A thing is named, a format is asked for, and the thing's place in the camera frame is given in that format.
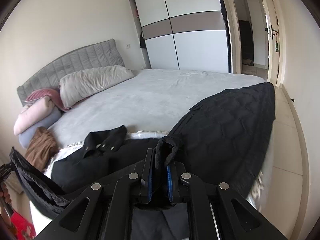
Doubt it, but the cream room door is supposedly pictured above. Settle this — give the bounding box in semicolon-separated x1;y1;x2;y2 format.
270;0;283;88

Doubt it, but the black garment hanging on wardrobe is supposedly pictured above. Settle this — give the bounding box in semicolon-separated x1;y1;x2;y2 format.
139;32;146;49

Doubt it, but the beige pillow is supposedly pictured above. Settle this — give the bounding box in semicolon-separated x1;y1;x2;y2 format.
60;65;135;108

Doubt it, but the white fringed throw blanket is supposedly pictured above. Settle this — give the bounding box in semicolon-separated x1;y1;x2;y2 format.
43;131;268;212

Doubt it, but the pink folded blanket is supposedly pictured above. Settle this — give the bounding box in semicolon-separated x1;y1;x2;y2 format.
14;96;55;135

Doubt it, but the person's left hand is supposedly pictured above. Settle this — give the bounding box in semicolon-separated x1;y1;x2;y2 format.
0;183;12;205

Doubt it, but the dark quilted jacket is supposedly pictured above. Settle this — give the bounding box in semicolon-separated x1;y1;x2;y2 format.
169;82;276;197

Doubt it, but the grey bed sheet mattress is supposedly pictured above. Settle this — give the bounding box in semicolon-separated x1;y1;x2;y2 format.
30;68;275;235

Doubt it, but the brown folded garment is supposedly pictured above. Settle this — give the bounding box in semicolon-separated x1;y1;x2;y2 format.
24;127;59;171

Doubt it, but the dark pink cushion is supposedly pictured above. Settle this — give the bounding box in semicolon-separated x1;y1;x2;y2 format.
24;88;70;113

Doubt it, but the white sliding wardrobe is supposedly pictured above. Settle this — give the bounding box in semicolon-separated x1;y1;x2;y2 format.
130;0;232;74

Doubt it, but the grey padded headboard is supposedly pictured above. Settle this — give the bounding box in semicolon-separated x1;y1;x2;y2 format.
17;38;125;105

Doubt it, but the light blue pillow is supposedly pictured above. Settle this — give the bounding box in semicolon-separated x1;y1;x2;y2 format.
18;109;62;149

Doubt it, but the black button-up jacket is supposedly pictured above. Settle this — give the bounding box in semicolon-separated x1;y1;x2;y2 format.
10;126;189;239

